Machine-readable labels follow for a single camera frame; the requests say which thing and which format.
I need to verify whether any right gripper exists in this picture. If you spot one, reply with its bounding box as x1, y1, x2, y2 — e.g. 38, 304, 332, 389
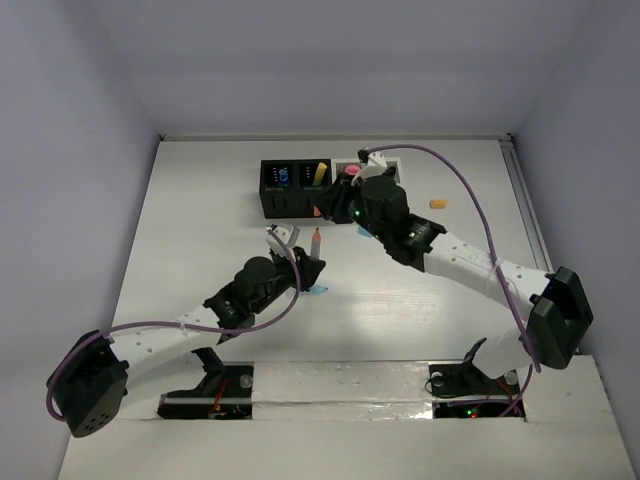
314, 171, 390, 244

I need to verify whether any grey pencil-shaped pen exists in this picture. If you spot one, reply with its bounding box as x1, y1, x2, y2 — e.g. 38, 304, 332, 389
309, 228, 322, 260

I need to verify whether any yellow pencil-shaped pen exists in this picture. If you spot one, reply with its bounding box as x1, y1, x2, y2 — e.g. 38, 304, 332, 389
312, 162, 327, 186

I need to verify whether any orange yellow eraser cap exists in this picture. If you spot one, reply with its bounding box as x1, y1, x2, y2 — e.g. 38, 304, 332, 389
429, 199, 447, 209

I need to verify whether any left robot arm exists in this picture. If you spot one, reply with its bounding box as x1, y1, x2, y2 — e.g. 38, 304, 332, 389
45, 247, 326, 438

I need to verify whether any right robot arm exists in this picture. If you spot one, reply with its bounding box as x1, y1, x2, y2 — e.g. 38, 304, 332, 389
314, 175, 594, 392

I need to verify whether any white double container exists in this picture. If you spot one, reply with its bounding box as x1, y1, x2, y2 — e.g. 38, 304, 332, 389
331, 157, 403, 185

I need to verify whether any blue pen cap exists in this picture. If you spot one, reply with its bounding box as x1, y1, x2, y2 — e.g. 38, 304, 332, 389
358, 227, 372, 238

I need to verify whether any black double container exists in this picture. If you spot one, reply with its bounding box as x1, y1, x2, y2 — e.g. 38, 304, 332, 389
259, 159, 332, 219

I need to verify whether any silver foil tape strip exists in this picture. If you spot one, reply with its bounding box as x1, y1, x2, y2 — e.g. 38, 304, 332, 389
251, 361, 433, 421

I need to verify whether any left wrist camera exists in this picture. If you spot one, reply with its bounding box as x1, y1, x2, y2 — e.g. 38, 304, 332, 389
266, 224, 300, 258

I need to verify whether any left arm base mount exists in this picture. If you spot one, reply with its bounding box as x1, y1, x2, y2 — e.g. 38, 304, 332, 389
157, 364, 254, 420

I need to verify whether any aluminium rail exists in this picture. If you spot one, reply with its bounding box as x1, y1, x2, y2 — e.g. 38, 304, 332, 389
499, 140, 554, 271

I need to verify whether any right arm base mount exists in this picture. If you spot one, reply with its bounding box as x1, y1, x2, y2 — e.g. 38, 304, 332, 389
424, 338, 525, 419

